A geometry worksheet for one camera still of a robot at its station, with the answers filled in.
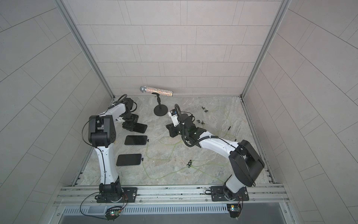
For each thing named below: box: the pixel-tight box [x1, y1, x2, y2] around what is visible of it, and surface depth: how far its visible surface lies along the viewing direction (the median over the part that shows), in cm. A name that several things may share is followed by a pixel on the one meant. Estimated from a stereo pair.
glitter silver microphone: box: [139, 85, 174, 97], surface depth 93 cm
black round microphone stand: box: [151, 92, 169, 117], surface depth 108 cm
